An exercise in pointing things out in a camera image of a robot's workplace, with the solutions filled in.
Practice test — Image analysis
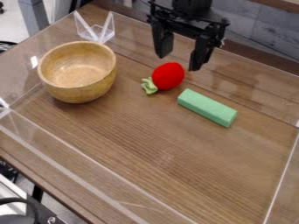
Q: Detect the light wooden bowl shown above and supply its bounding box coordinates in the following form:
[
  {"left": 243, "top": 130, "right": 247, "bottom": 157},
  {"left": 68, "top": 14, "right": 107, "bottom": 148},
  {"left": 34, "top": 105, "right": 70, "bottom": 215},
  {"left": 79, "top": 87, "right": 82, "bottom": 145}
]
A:
[{"left": 38, "top": 41, "right": 118, "bottom": 103}]

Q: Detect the black cable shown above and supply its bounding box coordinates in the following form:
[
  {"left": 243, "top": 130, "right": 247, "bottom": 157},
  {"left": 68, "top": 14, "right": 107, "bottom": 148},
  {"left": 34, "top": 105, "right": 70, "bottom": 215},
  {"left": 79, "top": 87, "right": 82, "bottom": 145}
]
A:
[{"left": 0, "top": 197, "right": 40, "bottom": 224}]

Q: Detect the clear acrylic tray enclosure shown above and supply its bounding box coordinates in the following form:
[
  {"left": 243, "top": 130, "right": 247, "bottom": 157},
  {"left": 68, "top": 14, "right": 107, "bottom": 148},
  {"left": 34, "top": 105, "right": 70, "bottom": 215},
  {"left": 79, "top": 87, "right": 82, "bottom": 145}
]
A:
[{"left": 0, "top": 16, "right": 299, "bottom": 224}]

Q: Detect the black metal bracket with bolt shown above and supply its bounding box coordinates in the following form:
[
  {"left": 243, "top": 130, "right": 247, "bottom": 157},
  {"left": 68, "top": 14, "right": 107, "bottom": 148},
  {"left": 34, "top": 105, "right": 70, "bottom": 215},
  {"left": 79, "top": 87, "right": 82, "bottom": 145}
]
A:
[{"left": 27, "top": 198, "right": 67, "bottom": 224}]

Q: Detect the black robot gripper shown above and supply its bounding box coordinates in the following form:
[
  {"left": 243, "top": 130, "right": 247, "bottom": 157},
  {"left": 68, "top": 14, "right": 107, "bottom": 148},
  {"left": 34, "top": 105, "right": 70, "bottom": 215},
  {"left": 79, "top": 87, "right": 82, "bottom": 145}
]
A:
[{"left": 147, "top": 0, "right": 230, "bottom": 71}]

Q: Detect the green foam block stick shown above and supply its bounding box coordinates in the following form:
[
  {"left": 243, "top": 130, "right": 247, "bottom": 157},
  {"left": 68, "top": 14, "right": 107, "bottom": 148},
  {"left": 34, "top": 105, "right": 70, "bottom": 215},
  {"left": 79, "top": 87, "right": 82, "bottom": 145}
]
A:
[{"left": 178, "top": 88, "right": 238, "bottom": 128}]

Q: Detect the red plush strawberry toy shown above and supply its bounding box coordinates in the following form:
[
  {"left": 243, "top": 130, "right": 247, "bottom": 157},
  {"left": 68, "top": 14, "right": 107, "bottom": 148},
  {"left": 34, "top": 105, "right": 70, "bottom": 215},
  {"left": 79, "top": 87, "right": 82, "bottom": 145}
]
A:
[{"left": 142, "top": 62, "right": 184, "bottom": 95}]

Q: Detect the grey post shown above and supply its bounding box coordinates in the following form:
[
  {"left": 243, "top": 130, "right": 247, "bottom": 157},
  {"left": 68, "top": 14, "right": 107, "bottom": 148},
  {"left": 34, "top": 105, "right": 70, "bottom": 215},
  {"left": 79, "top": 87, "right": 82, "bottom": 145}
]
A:
[{"left": 18, "top": 0, "right": 50, "bottom": 36}]

